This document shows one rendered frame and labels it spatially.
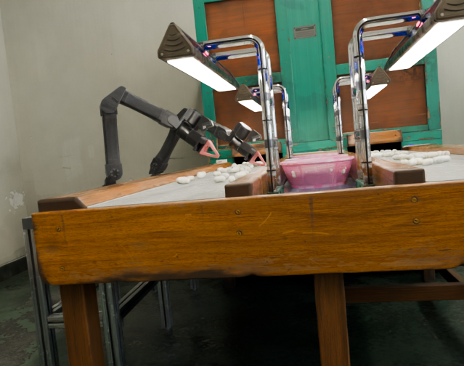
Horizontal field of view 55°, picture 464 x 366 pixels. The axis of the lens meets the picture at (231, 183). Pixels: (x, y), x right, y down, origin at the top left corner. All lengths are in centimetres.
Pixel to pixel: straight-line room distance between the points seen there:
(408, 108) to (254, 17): 104
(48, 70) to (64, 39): 29
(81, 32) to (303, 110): 208
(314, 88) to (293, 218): 190
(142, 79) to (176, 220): 290
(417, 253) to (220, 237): 37
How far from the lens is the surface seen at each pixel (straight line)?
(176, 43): 99
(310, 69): 272
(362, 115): 115
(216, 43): 119
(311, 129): 268
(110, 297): 159
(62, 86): 401
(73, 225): 99
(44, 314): 172
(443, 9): 99
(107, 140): 181
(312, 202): 85
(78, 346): 113
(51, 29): 413
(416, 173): 88
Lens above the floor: 83
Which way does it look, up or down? 4 degrees down
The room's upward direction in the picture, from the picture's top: 5 degrees counter-clockwise
